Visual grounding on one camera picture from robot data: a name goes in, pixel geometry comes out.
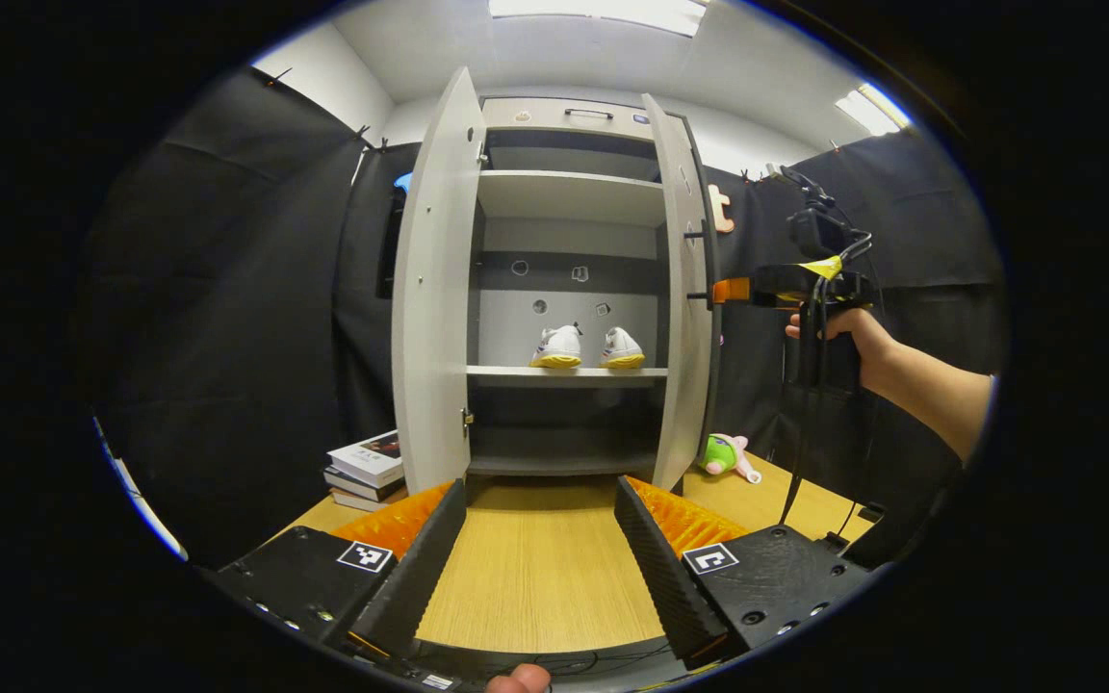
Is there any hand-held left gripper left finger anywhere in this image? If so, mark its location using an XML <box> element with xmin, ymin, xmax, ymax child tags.
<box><xmin>213</xmin><ymin>476</ymin><xmax>470</xmax><ymax>665</ymax></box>

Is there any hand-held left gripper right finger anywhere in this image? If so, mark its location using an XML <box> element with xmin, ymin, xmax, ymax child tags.
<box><xmin>612</xmin><ymin>475</ymin><xmax>874</xmax><ymax>670</ymax></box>

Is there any grey cabinet door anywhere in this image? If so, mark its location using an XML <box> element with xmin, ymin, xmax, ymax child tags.
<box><xmin>640</xmin><ymin>93</ymin><xmax>717</xmax><ymax>494</ymax></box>
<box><xmin>391</xmin><ymin>65</ymin><xmax>489</xmax><ymax>497</ymax></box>

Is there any white canvas shoe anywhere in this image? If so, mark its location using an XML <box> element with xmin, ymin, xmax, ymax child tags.
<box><xmin>529</xmin><ymin>323</ymin><xmax>585</xmax><ymax>371</ymax></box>
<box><xmin>599</xmin><ymin>326</ymin><xmax>646</xmax><ymax>371</ymax></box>

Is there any grey shoe cabinet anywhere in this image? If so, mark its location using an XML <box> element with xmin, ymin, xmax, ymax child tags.
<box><xmin>389</xmin><ymin>65</ymin><xmax>725</xmax><ymax>498</ymax></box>

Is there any dark brown book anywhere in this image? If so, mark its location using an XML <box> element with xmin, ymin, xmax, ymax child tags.
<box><xmin>322</xmin><ymin>468</ymin><xmax>407</xmax><ymax>503</ymax></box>

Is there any white cover book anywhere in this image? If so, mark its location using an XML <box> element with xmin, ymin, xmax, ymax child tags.
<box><xmin>326</xmin><ymin>430</ymin><xmax>407</xmax><ymax>488</ymax></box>

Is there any green pink plush toy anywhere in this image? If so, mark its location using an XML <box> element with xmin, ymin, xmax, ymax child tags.
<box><xmin>698</xmin><ymin>432</ymin><xmax>763</xmax><ymax>486</ymax></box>

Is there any small ceiling light panel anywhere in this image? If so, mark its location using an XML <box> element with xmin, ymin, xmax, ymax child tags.
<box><xmin>834</xmin><ymin>82</ymin><xmax>913</xmax><ymax>137</ymax></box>

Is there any long ceiling light panel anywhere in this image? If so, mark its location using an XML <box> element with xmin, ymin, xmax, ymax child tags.
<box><xmin>487</xmin><ymin>0</ymin><xmax>710</xmax><ymax>39</ymax></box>

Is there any black backdrop cloth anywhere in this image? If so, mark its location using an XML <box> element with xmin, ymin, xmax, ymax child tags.
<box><xmin>78</xmin><ymin>67</ymin><xmax>1003</xmax><ymax>571</ymax></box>

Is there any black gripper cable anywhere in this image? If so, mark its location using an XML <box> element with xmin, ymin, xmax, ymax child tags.
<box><xmin>778</xmin><ymin>274</ymin><xmax>827</xmax><ymax>527</ymax></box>

